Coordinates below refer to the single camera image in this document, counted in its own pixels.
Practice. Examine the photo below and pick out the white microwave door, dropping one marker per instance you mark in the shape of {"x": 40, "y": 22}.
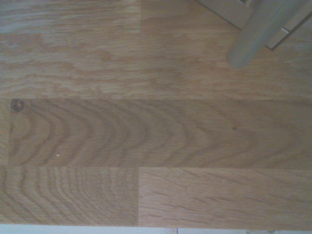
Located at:
{"x": 287, "y": 29}

